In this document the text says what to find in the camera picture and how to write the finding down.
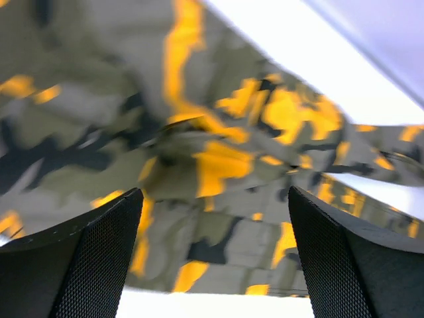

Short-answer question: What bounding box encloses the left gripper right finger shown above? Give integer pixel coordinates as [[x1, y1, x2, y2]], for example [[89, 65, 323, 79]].
[[288, 186, 423, 317]]

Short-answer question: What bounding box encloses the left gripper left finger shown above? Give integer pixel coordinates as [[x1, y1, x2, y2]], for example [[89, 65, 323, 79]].
[[1, 188, 143, 317]]

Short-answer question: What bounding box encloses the camouflage trousers yellow green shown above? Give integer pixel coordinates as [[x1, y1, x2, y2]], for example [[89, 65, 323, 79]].
[[1, 1, 423, 297]]

